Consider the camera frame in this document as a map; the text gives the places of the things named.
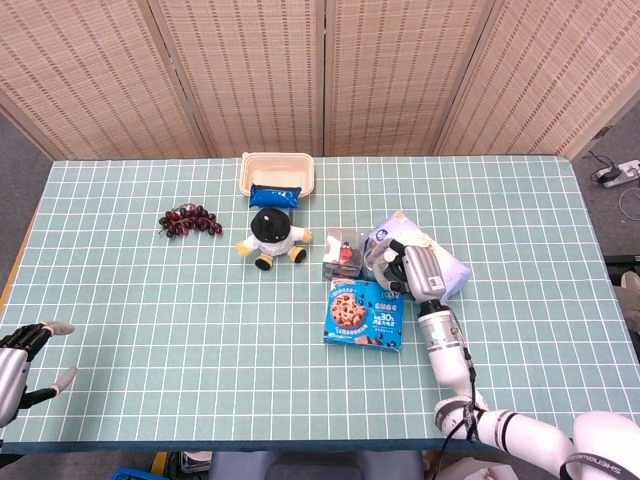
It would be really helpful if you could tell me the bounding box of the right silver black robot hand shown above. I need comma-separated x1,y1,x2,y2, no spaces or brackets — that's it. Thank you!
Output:
372,238,448,305

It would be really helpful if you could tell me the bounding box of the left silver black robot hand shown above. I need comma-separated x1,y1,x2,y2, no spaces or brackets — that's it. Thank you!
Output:
0,320,79,429

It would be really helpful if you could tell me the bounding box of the pale purple tissue pack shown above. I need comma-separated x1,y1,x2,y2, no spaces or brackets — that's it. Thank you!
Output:
362,210,473,304

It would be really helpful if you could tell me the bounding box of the clear glass jar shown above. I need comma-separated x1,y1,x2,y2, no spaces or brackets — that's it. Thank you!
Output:
360,245,387,282

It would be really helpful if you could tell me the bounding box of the blue chocolate cookie box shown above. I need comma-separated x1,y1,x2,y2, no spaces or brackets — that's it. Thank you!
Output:
322,278,406,353

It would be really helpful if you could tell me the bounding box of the clear box with red capsules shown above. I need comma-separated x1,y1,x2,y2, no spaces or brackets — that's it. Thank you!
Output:
321,227,366,281

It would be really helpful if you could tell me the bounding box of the black-headed plush doll white coat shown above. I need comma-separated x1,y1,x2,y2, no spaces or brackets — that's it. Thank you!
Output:
235,207,314,271

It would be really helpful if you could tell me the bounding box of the green white-grid tablecloth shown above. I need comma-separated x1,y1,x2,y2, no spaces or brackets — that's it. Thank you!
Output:
0,154,636,454

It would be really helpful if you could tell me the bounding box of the blue plastic crate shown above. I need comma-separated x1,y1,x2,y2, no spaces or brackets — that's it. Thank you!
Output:
112,466,157,480

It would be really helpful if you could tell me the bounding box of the blue snack packet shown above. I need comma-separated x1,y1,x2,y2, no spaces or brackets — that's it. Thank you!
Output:
248,183,303,210

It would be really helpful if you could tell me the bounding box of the beige plastic lunch container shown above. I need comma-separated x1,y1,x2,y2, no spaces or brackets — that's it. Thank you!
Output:
239,151,316,197

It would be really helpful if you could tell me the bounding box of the woven bamboo screen panel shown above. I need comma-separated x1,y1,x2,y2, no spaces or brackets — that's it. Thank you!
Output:
323,0,499,157
0,0,211,162
434,0,640,162
147,0,326,159

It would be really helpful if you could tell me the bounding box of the black equipment base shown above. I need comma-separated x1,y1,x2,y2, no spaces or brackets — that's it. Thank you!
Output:
603,253,640,275

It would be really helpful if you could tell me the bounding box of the grey-blue chair seat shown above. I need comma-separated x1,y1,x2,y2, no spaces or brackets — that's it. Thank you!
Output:
208,449,426,480

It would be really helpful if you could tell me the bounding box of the white power strip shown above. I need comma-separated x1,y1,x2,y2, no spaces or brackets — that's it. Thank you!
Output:
599,159,640,189

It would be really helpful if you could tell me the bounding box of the dark purple grape bunch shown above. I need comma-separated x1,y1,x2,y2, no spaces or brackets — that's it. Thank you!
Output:
158,203,224,239

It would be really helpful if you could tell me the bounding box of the thin white cable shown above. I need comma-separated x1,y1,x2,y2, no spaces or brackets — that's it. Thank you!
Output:
618,187,640,220

